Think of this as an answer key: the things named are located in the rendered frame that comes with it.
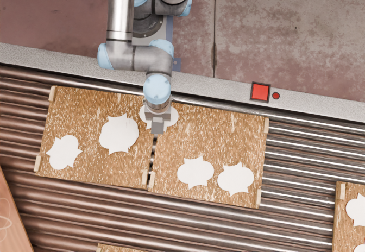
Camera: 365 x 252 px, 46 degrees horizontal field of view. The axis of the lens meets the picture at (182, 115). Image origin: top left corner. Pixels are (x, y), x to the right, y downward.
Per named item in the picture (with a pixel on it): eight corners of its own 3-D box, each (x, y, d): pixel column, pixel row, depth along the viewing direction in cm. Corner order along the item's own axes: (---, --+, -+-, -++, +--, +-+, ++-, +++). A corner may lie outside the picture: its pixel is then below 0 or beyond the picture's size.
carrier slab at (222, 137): (163, 101, 167) (163, 100, 165) (267, 118, 166) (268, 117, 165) (148, 191, 158) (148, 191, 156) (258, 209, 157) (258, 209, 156)
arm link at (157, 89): (172, 71, 120) (169, 100, 118) (171, 84, 131) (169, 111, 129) (144, 69, 120) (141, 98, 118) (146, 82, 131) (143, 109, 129)
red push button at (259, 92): (252, 84, 170) (253, 83, 169) (268, 87, 170) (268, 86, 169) (251, 99, 169) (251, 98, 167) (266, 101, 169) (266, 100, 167)
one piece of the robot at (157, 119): (140, 125, 130) (143, 136, 145) (170, 126, 130) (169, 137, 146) (143, 87, 133) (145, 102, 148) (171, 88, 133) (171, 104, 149)
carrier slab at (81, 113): (54, 86, 167) (53, 84, 165) (158, 99, 167) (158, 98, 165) (35, 175, 158) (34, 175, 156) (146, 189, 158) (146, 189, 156)
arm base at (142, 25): (123, 0, 180) (120, -13, 171) (159, 1, 180) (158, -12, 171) (121, 33, 177) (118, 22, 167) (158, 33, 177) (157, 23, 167)
